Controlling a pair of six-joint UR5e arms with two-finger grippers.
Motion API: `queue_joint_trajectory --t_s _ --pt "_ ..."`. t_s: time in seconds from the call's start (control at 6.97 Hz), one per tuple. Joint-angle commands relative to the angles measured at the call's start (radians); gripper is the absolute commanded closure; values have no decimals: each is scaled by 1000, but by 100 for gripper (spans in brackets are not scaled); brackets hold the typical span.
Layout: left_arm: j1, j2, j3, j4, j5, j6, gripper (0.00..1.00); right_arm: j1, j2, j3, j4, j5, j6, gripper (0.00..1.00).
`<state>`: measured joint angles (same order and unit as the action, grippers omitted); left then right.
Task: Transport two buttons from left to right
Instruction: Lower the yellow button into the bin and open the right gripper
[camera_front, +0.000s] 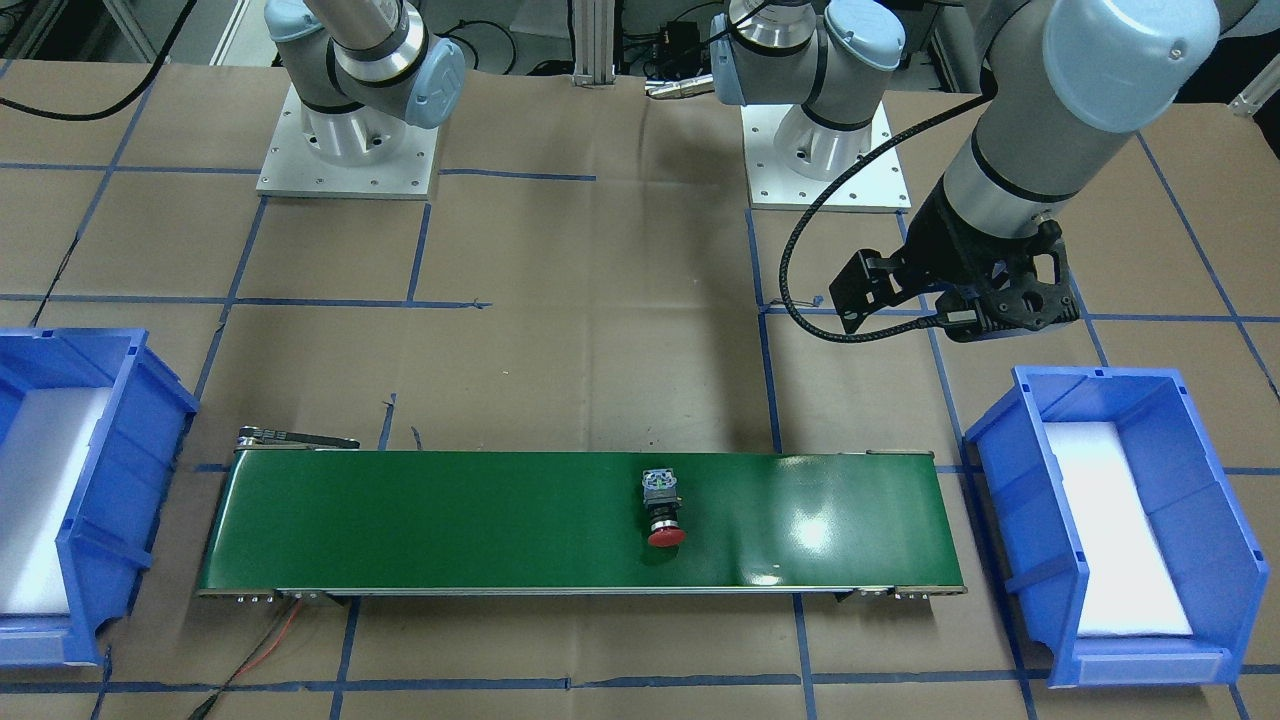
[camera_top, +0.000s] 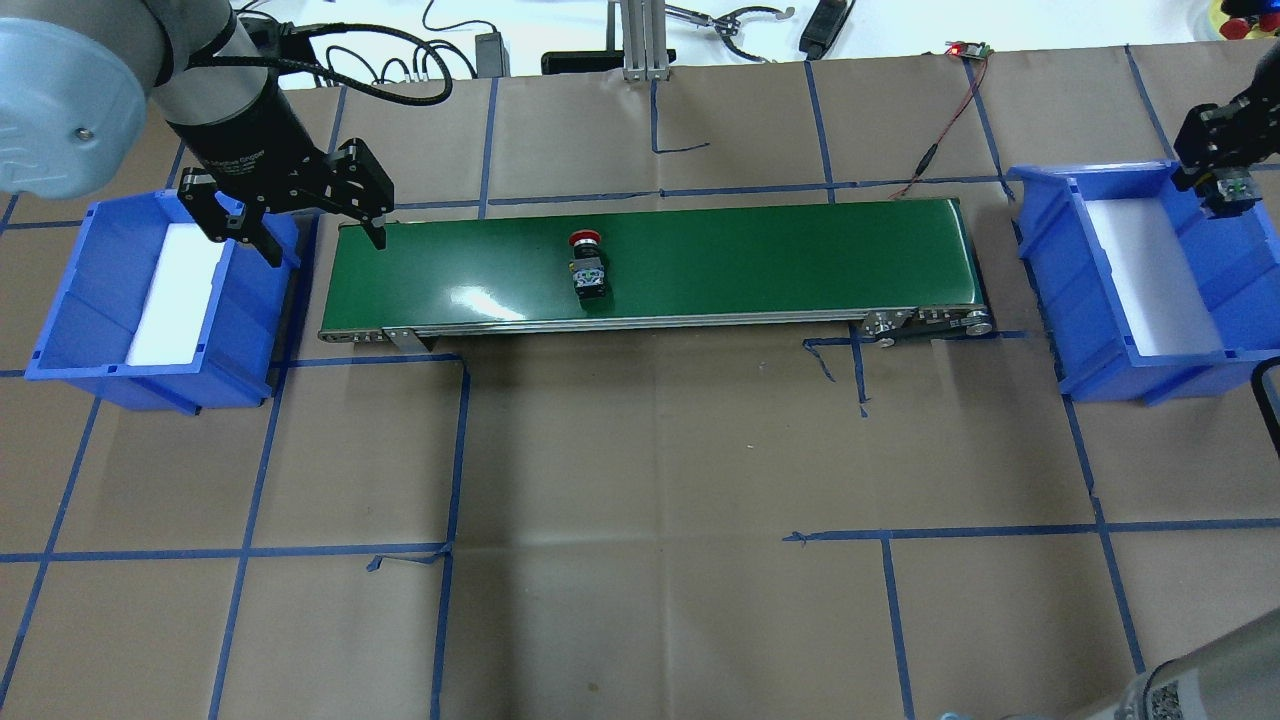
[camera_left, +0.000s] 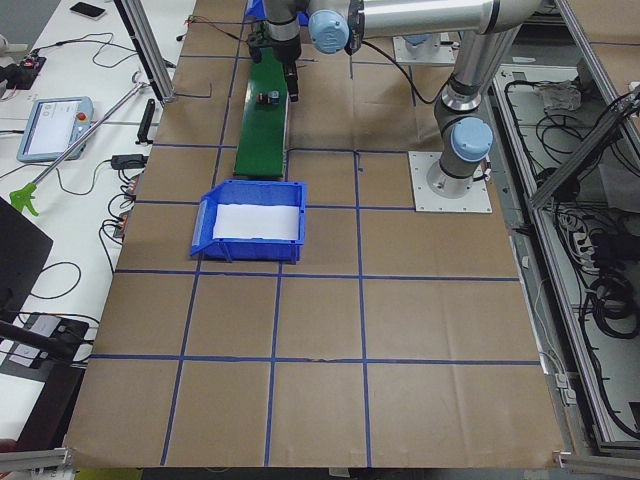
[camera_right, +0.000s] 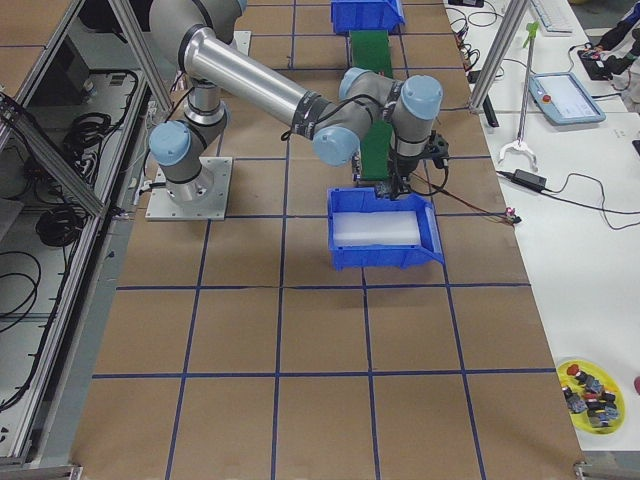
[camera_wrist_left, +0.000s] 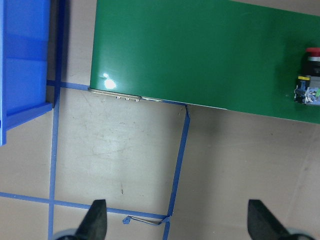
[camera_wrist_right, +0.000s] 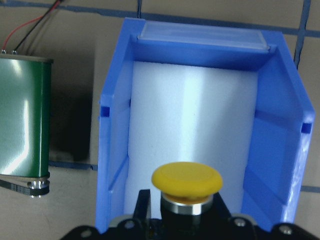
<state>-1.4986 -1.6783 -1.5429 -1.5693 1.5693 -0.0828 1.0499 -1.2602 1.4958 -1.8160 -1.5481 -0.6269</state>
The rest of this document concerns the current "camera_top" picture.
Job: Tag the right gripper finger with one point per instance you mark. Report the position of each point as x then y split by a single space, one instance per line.
1195 149

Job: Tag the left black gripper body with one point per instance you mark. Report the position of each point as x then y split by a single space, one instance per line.
243 137

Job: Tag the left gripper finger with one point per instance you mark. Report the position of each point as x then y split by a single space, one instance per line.
223 219
362 189

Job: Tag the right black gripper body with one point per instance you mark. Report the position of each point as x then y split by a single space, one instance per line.
1213 140

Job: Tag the yellow push button switch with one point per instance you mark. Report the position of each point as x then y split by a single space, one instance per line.
1232 192

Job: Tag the red push button switch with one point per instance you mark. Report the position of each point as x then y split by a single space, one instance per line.
587 268

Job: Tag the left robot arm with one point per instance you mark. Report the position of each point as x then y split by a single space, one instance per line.
78 79

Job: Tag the yellow tray of buttons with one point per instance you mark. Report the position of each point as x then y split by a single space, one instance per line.
1236 20

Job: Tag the white foam pad left bin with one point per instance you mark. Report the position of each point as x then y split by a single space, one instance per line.
177 300

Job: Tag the white foam pad bin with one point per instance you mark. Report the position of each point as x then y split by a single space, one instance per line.
1159 295
177 300

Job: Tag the left blue storage bin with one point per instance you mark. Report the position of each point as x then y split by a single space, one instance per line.
97 309

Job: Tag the blue storage bin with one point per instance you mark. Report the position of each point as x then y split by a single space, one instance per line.
97 309
1234 261

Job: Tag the right blue storage bin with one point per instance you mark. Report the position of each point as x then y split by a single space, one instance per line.
1234 261

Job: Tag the white foam pad right bin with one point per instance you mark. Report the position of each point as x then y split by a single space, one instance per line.
1159 295

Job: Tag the black power adapter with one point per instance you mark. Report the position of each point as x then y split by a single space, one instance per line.
491 56

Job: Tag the small green circuit board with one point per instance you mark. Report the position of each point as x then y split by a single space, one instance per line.
973 51

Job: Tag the green conveyor belt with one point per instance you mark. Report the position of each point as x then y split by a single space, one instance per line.
879 260

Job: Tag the aluminium frame post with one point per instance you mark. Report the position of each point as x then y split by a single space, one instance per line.
644 40

